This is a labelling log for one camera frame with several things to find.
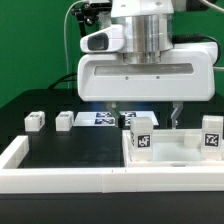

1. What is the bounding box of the black cable bundle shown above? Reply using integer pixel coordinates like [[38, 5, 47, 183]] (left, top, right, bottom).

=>
[[48, 6, 98, 90]]

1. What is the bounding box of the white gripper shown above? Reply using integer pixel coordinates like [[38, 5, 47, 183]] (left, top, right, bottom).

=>
[[78, 42, 218, 129]]

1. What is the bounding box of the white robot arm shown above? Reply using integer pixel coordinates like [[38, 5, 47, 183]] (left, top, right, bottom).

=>
[[77, 0, 220, 126]]

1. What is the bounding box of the white cable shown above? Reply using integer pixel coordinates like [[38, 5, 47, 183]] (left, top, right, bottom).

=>
[[63, 0, 88, 90]]

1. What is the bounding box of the white sheet with tags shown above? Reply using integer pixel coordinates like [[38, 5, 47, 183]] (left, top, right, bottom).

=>
[[74, 111, 159, 126]]

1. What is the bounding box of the white U-shaped obstacle fence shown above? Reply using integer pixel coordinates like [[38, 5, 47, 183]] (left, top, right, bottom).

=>
[[0, 136, 224, 194]]

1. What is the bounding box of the white square table top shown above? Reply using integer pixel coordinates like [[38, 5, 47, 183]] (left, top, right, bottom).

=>
[[122, 129, 224, 167]]

